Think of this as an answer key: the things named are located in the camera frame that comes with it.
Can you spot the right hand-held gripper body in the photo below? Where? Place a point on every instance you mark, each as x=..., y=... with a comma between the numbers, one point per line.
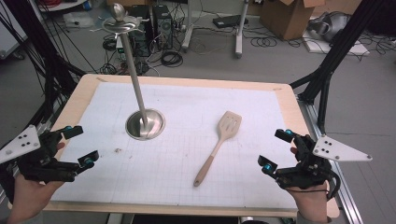
x=311, y=174

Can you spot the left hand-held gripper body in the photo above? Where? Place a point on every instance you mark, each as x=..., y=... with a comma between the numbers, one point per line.
x=34, y=165

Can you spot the beige slotted spatula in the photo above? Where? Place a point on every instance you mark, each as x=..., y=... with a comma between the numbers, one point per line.
x=225, y=130

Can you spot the metal utensil stand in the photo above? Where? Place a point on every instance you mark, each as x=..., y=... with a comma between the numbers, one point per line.
x=136, y=87

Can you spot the person's right hand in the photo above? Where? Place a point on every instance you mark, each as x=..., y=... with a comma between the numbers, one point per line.
x=311, y=202

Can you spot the person's left hand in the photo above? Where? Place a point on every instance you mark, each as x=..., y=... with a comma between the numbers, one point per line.
x=29, y=199

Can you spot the white grid mat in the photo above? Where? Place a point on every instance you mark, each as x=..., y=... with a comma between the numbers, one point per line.
x=186, y=109

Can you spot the white board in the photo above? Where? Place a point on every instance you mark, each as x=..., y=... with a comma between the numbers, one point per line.
x=342, y=49

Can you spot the white stand leg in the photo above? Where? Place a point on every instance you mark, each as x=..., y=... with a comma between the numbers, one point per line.
x=239, y=37
x=188, y=31

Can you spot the clear plastic bag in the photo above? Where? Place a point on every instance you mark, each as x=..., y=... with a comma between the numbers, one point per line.
x=77, y=20

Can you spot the cardboard box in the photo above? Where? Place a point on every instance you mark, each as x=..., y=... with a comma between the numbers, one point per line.
x=280, y=18

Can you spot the grey and white bag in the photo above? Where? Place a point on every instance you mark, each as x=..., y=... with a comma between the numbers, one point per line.
x=331, y=26

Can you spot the black computer tower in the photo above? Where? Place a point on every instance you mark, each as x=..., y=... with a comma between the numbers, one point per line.
x=143, y=34
x=162, y=28

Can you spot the flat black device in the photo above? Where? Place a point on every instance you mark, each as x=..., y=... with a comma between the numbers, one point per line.
x=229, y=21

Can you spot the aluminium rail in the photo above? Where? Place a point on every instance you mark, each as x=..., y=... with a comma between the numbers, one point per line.
x=348, y=199
x=43, y=126

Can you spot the black metal frame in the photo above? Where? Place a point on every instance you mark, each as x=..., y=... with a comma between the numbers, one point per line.
x=330, y=68
x=49, y=77

